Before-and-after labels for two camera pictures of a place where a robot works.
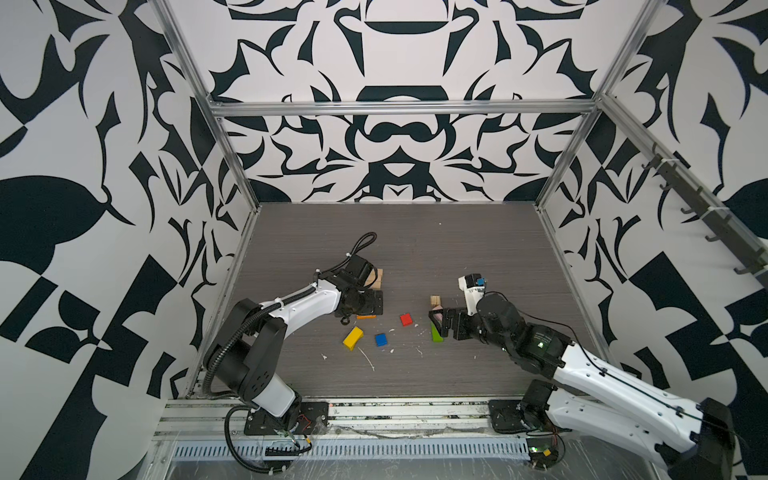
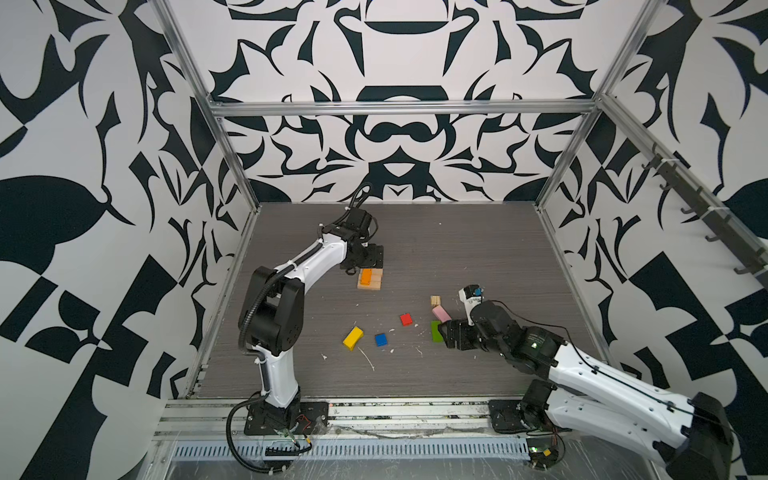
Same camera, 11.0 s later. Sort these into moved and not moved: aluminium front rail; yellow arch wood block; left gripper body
Moved: left gripper body
Not moved: aluminium front rail; yellow arch wood block
